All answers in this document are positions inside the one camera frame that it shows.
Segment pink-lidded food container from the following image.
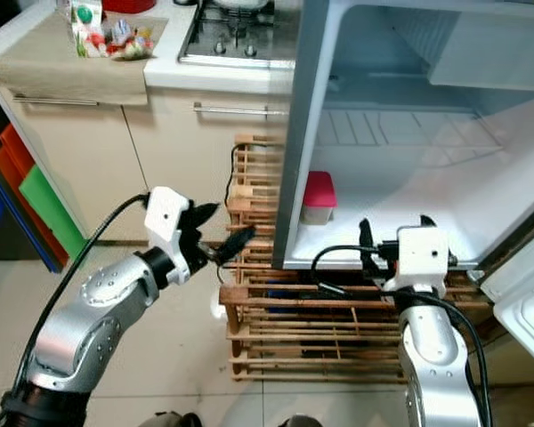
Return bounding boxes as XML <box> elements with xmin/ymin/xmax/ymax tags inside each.
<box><xmin>301</xmin><ymin>170</ymin><xmax>337</xmax><ymax>227</ymax></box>

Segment stainless steel mini fridge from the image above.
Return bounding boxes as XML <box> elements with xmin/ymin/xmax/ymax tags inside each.
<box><xmin>271</xmin><ymin>0</ymin><xmax>534</xmax><ymax>376</ymax></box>

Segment white fridge inner compartment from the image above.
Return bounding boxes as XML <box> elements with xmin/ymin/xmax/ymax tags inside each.
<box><xmin>427</xmin><ymin>7</ymin><xmax>534</xmax><ymax>94</ymax></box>

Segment white kitchen counter with cabinets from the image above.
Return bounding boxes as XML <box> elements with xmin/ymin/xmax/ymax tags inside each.
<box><xmin>0</xmin><ymin>0</ymin><xmax>303</xmax><ymax>246</ymax></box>

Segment wooden slatted rack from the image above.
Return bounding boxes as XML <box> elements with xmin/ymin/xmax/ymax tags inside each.
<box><xmin>218</xmin><ymin>133</ymin><xmax>495</xmax><ymax>383</ymax></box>

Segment orange cutting board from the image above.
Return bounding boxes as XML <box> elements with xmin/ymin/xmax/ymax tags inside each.
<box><xmin>0</xmin><ymin>123</ymin><xmax>56</xmax><ymax>266</ymax></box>

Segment green cutting board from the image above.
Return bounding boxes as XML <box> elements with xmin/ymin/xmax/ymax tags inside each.
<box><xmin>20</xmin><ymin>164</ymin><xmax>87</xmax><ymax>265</ymax></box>

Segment dark robot left foot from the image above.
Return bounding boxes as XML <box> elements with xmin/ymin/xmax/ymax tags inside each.
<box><xmin>163</xmin><ymin>410</ymin><xmax>207</xmax><ymax>427</ymax></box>

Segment dark robot foot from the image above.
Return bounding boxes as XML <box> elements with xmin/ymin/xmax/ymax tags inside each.
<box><xmin>163</xmin><ymin>410</ymin><xmax>207</xmax><ymax>427</ymax></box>
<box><xmin>279</xmin><ymin>415</ymin><xmax>323</xmax><ymax>427</ymax></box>

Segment steel gas stove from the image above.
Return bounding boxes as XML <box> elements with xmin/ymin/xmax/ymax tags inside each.
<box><xmin>176</xmin><ymin>0</ymin><xmax>295</xmax><ymax>70</ymax></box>

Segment colourful snack packet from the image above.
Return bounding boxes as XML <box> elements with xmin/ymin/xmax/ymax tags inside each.
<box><xmin>120</xmin><ymin>28</ymin><xmax>158</xmax><ymax>61</ymax></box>

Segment dark robot right foot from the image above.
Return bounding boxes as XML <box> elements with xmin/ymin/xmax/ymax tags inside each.
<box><xmin>279</xmin><ymin>415</ymin><xmax>323</xmax><ymax>427</ymax></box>

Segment white snack packet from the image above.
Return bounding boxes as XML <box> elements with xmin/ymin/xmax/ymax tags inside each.
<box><xmin>105</xmin><ymin>18</ymin><xmax>134</xmax><ymax>52</ymax></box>

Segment beige counter cloth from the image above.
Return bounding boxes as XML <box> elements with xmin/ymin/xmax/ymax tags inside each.
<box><xmin>0</xmin><ymin>12</ymin><xmax>170</xmax><ymax>108</ymax></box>

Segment metal cooking pot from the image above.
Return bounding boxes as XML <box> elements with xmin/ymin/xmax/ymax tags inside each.
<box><xmin>209</xmin><ymin>0</ymin><xmax>275</xmax><ymax>12</ymax></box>

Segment red kitchen appliance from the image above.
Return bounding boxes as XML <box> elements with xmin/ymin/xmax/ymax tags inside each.
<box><xmin>101</xmin><ymin>0</ymin><xmax>159</xmax><ymax>15</ymax></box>

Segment white green drink carton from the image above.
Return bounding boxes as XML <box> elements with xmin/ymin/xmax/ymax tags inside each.
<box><xmin>69</xmin><ymin>0</ymin><xmax>106</xmax><ymax>60</ymax></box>

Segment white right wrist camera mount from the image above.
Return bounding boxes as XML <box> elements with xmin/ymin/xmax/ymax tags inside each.
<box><xmin>389</xmin><ymin>224</ymin><xmax>457</xmax><ymax>299</ymax></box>

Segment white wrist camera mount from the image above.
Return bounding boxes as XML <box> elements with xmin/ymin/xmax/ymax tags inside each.
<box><xmin>144</xmin><ymin>185</ymin><xmax>201</xmax><ymax>287</ymax></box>
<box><xmin>389</xmin><ymin>224</ymin><xmax>457</xmax><ymax>299</ymax></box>

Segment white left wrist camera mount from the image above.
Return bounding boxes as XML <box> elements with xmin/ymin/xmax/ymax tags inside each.
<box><xmin>144</xmin><ymin>185</ymin><xmax>201</xmax><ymax>287</ymax></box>

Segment black power cable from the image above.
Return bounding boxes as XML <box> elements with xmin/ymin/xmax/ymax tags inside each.
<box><xmin>222</xmin><ymin>142</ymin><xmax>257</xmax><ymax>207</ymax></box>

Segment long silver cabinet handle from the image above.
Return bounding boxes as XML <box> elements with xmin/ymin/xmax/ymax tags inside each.
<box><xmin>192</xmin><ymin>101</ymin><xmax>293</xmax><ymax>117</ymax></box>

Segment wire fridge shelf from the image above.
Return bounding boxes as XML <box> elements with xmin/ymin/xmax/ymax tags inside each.
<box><xmin>313</xmin><ymin>105</ymin><xmax>510</xmax><ymax>154</ymax></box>

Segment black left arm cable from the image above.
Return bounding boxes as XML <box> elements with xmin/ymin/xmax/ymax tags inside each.
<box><xmin>11</xmin><ymin>191</ymin><xmax>154</xmax><ymax>401</ymax></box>

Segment short silver cabinet handle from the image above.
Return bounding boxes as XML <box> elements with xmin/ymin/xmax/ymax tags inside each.
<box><xmin>9</xmin><ymin>93</ymin><xmax>92</xmax><ymax>108</ymax></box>

